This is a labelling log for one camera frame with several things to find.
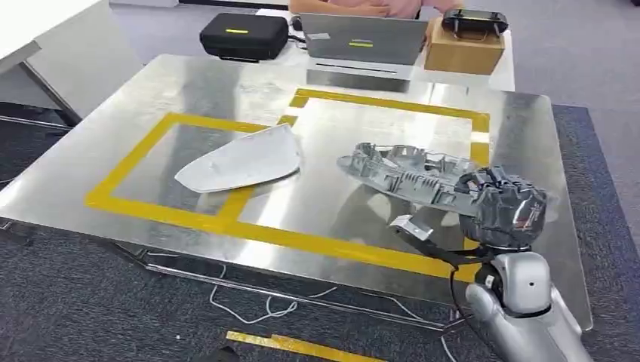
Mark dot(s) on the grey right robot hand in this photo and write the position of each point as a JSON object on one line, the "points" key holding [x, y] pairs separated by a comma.
{"points": [[502, 210]]}

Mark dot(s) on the grey cast metal part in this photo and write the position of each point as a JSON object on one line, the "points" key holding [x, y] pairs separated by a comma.
{"points": [[400, 175]]}

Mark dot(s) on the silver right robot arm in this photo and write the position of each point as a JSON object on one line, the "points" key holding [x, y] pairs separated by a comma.
{"points": [[525, 290]]}

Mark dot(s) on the brown cardboard box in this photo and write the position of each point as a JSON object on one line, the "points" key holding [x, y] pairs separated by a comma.
{"points": [[462, 55]]}

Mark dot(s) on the black handheld controller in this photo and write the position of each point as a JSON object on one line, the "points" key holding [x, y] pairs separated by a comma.
{"points": [[475, 21]]}

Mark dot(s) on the grey laptop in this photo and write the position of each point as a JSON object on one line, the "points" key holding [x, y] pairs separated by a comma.
{"points": [[365, 37]]}

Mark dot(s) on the person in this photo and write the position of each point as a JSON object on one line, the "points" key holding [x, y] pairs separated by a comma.
{"points": [[380, 7]]}

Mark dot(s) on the yellow floor tape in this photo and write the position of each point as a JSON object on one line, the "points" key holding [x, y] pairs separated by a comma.
{"points": [[300, 346]]}

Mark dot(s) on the white plastic cover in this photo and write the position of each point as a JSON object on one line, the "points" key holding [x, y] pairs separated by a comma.
{"points": [[240, 162]]}

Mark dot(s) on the black computer mouse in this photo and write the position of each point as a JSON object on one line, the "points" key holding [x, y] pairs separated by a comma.
{"points": [[297, 22]]}

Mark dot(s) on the black zip case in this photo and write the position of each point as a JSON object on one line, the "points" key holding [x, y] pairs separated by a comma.
{"points": [[245, 37]]}

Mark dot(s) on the black robot foot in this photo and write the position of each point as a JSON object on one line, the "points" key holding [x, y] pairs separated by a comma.
{"points": [[217, 355]]}

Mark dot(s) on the white desk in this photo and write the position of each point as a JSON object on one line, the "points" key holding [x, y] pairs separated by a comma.
{"points": [[20, 25]]}

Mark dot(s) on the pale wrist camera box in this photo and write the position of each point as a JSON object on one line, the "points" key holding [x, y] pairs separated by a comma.
{"points": [[412, 227]]}

